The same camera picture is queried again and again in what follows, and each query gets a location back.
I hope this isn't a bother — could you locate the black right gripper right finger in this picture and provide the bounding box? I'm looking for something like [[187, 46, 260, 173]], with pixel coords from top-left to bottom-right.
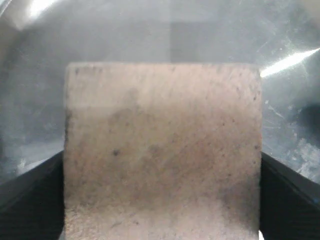
[[259, 153, 320, 240]]

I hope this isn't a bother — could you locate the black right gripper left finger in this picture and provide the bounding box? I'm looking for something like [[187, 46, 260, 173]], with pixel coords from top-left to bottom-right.
[[0, 152, 65, 240]]

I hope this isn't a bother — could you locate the wooden cube block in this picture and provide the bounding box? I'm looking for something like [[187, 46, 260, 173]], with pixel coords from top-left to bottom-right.
[[63, 62, 262, 240]]

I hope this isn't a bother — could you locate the round stainless steel plate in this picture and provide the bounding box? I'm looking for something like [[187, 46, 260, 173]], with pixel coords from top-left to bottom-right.
[[0, 0, 320, 183]]

